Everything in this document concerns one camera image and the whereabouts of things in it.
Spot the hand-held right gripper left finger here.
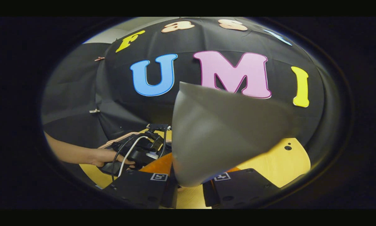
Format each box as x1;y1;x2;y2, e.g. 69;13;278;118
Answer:
102;153;179;209

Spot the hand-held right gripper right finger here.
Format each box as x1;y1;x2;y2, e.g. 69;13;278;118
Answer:
203;167;281;209

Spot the white cable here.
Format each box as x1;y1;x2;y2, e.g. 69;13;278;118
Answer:
117;136;152;178

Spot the pink suitcase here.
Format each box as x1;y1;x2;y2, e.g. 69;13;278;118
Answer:
97;131;150;149

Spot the white skin care tube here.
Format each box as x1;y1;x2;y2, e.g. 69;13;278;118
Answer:
171;81;298;188

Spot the black backdrop cloth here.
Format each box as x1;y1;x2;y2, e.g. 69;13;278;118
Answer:
41;17;328;164

